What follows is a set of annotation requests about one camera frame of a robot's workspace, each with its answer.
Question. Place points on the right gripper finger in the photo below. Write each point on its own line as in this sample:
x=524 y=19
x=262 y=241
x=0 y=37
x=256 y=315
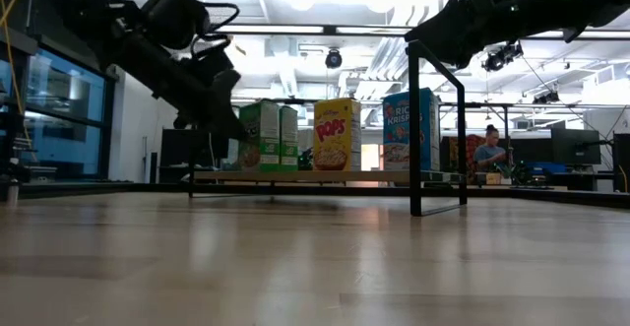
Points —
x=435 y=40

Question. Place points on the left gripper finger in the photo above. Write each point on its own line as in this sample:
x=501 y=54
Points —
x=227 y=114

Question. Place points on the green cereal box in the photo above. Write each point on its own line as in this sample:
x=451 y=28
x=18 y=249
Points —
x=259 y=136
x=289 y=139

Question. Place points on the blue Rice Krispies box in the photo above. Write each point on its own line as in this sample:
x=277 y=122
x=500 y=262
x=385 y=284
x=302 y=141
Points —
x=395 y=134

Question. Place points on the yellow Corn Pops box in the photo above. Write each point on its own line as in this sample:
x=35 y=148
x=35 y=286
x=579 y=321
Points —
x=337 y=134

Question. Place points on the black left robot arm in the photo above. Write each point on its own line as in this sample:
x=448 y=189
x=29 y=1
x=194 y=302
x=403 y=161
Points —
x=93 y=16

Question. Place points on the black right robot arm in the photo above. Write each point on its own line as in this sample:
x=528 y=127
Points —
x=566 y=8

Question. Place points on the wooden shelf with black legs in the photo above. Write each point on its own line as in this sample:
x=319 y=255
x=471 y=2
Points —
x=305 y=176

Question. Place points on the black track spotlight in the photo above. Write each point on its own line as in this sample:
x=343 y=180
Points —
x=502 y=57

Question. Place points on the black cabinet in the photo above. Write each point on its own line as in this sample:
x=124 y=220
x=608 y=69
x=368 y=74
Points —
x=177 y=153

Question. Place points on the person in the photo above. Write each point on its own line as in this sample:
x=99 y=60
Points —
x=488 y=153

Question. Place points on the black monitor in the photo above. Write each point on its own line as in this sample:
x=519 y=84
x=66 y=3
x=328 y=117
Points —
x=576 y=146

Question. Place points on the black hanging camera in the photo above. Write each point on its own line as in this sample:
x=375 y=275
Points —
x=333 y=59

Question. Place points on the black metal table frame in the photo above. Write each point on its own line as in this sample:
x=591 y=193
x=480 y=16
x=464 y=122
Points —
x=98 y=188

